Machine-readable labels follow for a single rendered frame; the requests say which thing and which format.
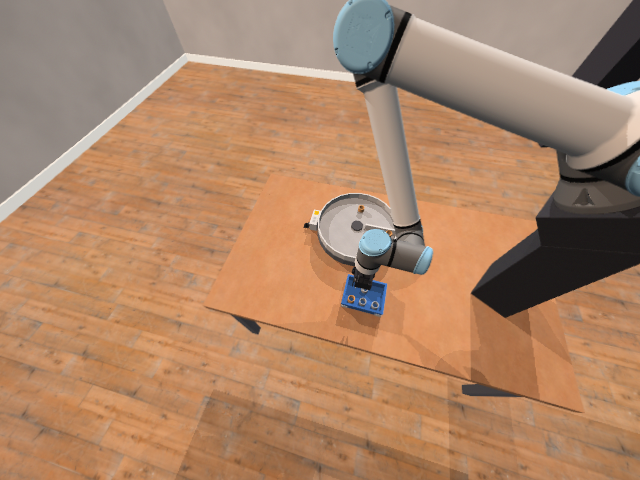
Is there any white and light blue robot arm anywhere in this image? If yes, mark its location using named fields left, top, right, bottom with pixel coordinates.
left=333, top=0, right=640, bottom=275

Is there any blue crate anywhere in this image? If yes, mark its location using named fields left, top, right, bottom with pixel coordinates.
left=341, top=274, right=387, bottom=317

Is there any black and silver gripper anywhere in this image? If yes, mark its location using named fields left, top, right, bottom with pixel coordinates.
left=352, top=266, right=375, bottom=290

